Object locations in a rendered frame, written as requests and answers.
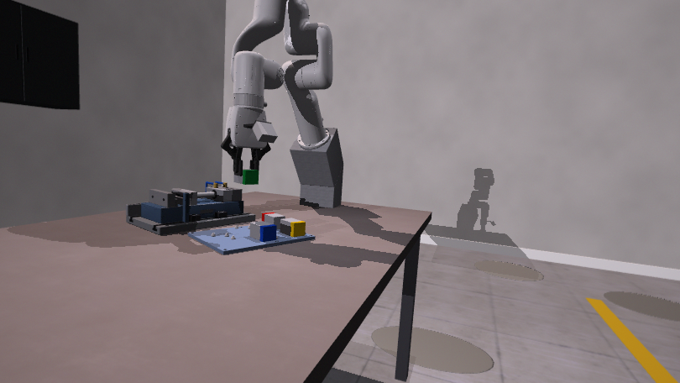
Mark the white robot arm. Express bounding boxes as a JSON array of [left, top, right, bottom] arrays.
[[231, 0, 332, 149]]

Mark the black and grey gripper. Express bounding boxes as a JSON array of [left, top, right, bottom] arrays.
[[221, 105, 271, 176]]

